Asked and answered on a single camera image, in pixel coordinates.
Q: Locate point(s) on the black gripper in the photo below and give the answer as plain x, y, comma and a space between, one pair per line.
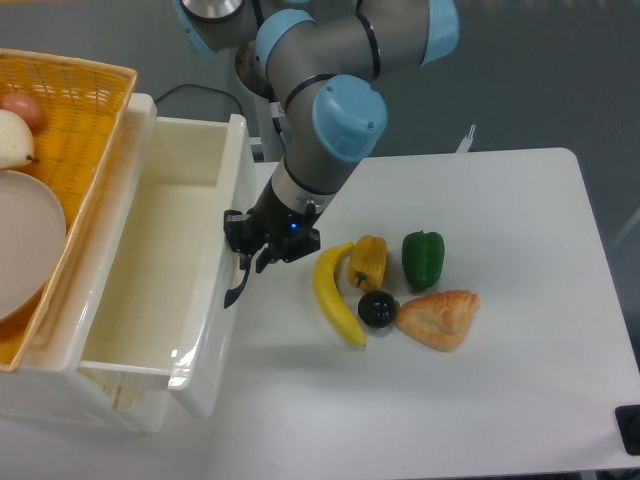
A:
287, 234

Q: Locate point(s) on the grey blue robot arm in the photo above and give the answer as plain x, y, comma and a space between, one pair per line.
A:
321, 74

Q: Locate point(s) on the white plastic drawer cabinet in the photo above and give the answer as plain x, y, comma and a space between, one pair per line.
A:
51, 383

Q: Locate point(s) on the yellow banana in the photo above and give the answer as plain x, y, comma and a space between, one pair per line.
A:
329, 298

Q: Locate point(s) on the yellow bell pepper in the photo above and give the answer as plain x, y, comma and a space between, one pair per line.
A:
367, 263

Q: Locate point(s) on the green bell pepper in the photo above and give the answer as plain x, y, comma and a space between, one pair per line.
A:
423, 255

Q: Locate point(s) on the golden triangular pastry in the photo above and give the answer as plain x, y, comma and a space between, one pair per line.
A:
439, 320

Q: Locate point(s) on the yellow woven basket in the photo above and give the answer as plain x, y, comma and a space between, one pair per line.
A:
84, 102

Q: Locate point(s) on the beige round plate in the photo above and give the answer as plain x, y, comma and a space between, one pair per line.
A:
33, 233

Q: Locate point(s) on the white pear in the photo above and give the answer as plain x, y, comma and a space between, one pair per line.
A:
16, 142

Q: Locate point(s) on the red apple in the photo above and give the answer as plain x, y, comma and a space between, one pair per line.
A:
27, 108

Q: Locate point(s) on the black corner object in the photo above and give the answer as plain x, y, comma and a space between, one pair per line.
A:
628, 420

